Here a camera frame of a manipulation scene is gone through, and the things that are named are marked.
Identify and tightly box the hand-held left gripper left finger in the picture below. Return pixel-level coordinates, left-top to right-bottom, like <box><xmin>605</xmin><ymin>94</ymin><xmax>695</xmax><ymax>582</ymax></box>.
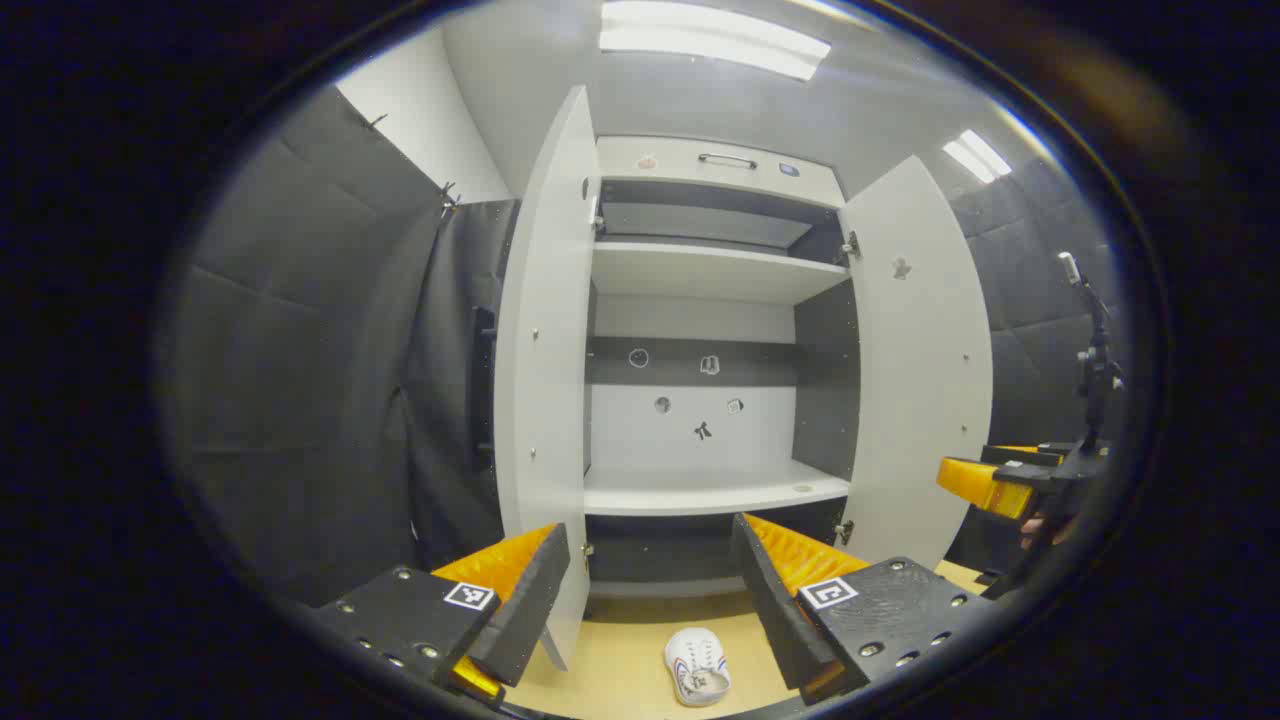
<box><xmin>315</xmin><ymin>522</ymin><xmax>571</xmax><ymax>706</ymax></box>

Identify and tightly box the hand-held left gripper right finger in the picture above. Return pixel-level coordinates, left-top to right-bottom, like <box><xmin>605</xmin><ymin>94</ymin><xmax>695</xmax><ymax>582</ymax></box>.
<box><xmin>730</xmin><ymin>513</ymin><xmax>986</xmax><ymax>704</ymax></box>

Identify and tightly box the white canvas shoe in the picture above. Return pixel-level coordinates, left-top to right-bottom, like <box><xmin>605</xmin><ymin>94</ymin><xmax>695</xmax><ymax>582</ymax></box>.
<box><xmin>664</xmin><ymin>627</ymin><xmax>731</xmax><ymax>708</ymax></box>

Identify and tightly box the white shoe cabinet door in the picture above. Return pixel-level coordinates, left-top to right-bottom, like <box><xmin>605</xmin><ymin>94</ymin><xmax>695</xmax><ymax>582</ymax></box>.
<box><xmin>838</xmin><ymin>155</ymin><xmax>994</xmax><ymax>571</ymax></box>
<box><xmin>493</xmin><ymin>85</ymin><xmax>601</xmax><ymax>671</ymax></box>

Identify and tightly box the white shoe cabinet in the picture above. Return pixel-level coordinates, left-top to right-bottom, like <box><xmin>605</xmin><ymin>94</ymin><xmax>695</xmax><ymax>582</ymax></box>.
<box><xmin>583</xmin><ymin>135</ymin><xmax>861</xmax><ymax>601</ymax></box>

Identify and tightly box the white cabinet drawer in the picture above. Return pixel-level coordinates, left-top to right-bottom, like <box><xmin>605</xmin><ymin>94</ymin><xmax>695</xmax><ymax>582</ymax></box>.
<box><xmin>597</xmin><ymin>135</ymin><xmax>846</xmax><ymax>209</ymax></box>

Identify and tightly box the black backdrop cloth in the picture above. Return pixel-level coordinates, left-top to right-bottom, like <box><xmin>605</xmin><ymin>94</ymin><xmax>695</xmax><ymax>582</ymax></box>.
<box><xmin>400</xmin><ymin>195</ymin><xmax>521</xmax><ymax>571</ymax></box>

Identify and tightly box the small ceiling light panel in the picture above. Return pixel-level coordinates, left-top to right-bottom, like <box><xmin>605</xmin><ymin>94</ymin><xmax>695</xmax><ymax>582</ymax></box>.
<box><xmin>942</xmin><ymin>128</ymin><xmax>1013</xmax><ymax>184</ymax></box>

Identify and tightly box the large ceiling light panel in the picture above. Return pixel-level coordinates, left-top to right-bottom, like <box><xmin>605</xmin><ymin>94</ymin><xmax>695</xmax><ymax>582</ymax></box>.
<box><xmin>598</xmin><ymin>0</ymin><xmax>831</xmax><ymax>81</ymax></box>

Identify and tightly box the dark quilted wall pad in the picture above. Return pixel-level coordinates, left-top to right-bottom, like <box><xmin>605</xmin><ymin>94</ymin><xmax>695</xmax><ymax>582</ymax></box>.
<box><xmin>945</xmin><ymin>160</ymin><xmax>1116</xmax><ymax>571</ymax></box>
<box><xmin>160</xmin><ymin>85</ymin><xmax>451</xmax><ymax>606</ymax></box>

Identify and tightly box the black door handle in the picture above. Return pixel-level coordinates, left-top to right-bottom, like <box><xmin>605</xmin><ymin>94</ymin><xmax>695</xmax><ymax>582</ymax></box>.
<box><xmin>470</xmin><ymin>305</ymin><xmax>498</xmax><ymax>471</ymax></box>

